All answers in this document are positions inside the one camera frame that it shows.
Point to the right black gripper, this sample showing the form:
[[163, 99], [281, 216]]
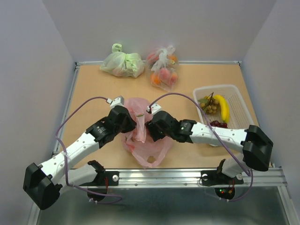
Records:
[[152, 127]]

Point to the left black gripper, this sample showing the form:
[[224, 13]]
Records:
[[131, 124]]

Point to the pink plastic bag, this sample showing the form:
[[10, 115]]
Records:
[[138, 142]]

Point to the tan longan bunch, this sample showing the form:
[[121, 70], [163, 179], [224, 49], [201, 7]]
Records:
[[209, 104]]

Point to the dark red grape bunch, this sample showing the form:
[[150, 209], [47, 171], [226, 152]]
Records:
[[218, 124]]

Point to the yellow banana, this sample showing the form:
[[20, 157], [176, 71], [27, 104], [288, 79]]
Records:
[[224, 108]]

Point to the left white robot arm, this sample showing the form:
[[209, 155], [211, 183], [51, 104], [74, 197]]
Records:
[[41, 182]]

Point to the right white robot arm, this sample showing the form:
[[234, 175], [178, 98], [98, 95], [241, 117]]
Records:
[[253, 145]]

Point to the green plastic bag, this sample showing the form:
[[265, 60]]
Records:
[[120, 64]]

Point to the clear plastic fruit bag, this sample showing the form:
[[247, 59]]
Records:
[[161, 67]]

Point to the white plastic basket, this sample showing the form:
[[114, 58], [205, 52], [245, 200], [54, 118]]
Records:
[[240, 117]]

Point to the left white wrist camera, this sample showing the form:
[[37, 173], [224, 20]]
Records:
[[118, 101]]

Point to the aluminium front rail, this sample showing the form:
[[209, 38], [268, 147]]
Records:
[[171, 178]]

